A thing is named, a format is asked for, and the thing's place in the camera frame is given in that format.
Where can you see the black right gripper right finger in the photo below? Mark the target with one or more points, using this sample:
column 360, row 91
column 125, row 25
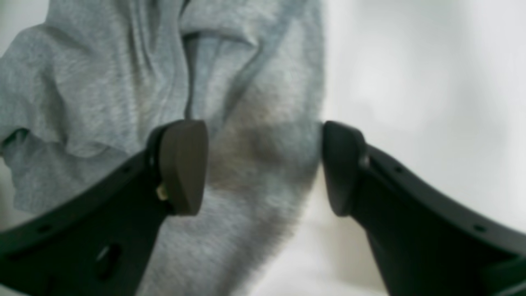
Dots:
column 424, row 243

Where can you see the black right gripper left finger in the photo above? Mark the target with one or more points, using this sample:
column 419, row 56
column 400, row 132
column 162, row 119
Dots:
column 99, row 243

